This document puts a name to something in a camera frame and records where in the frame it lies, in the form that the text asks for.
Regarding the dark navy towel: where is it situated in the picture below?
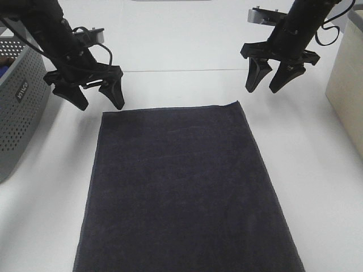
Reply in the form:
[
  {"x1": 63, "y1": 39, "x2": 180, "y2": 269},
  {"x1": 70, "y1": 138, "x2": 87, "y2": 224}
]
[{"x1": 73, "y1": 102, "x2": 304, "y2": 271}]

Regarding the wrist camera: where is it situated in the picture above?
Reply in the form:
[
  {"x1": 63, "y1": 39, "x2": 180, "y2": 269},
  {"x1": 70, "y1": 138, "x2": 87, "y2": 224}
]
[
  {"x1": 247, "y1": 6, "x2": 287, "y2": 26},
  {"x1": 72, "y1": 27, "x2": 104, "y2": 48}
]

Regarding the beige fabric bin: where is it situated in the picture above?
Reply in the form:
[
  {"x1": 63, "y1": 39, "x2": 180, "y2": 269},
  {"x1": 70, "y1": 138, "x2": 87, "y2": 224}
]
[{"x1": 326, "y1": 4, "x2": 362, "y2": 155}]

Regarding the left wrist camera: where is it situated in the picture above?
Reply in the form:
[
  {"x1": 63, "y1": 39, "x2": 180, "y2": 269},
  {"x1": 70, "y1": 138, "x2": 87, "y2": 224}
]
[{"x1": 72, "y1": 27, "x2": 104, "y2": 48}]

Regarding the brown cloth in basket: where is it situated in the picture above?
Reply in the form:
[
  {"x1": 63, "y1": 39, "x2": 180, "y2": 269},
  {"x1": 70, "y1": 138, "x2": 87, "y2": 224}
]
[{"x1": 0, "y1": 57, "x2": 15, "y2": 66}]

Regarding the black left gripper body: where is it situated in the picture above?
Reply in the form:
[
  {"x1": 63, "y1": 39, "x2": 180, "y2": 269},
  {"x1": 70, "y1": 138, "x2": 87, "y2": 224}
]
[{"x1": 44, "y1": 64, "x2": 123, "y2": 88}]

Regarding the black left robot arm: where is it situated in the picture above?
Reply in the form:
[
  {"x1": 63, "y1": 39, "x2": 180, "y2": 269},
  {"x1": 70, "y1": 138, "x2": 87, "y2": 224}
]
[{"x1": 1, "y1": 1, "x2": 125, "y2": 111}]

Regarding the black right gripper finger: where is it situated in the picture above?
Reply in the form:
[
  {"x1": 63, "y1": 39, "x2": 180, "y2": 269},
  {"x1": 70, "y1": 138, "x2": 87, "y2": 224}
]
[
  {"x1": 245, "y1": 57, "x2": 272, "y2": 92},
  {"x1": 269, "y1": 62, "x2": 306, "y2": 94}
]

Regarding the blue cloth in basket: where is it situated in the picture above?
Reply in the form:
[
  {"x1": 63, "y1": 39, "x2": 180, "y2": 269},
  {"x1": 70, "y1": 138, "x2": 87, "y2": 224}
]
[{"x1": 0, "y1": 65, "x2": 10, "y2": 79}]

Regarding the grey perforated plastic basket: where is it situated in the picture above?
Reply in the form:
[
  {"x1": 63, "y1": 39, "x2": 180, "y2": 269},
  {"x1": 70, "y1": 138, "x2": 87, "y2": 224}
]
[{"x1": 1, "y1": 35, "x2": 50, "y2": 182}]

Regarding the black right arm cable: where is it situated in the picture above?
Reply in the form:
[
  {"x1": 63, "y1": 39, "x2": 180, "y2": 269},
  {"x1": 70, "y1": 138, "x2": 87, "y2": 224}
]
[{"x1": 314, "y1": 0, "x2": 357, "y2": 46}]

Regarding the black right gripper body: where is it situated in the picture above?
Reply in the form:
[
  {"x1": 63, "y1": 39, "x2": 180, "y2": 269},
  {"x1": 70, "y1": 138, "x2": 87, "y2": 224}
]
[{"x1": 240, "y1": 41, "x2": 320, "y2": 66}]

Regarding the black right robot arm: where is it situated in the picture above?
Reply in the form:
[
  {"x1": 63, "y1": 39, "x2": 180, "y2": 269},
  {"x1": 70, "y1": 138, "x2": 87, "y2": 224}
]
[{"x1": 240, "y1": 1, "x2": 339, "y2": 94}]

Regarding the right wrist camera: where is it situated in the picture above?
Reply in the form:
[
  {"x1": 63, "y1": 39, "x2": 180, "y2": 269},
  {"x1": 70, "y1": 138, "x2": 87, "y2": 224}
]
[{"x1": 247, "y1": 6, "x2": 287, "y2": 26}]

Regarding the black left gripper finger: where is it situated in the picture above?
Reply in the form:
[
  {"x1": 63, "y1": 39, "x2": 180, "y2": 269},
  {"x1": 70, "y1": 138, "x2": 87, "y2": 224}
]
[
  {"x1": 99, "y1": 79, "x2": 125, "y2": 110},
  {"x1": 53, "y1": 85, "x2": 88, "y2": 111}
]

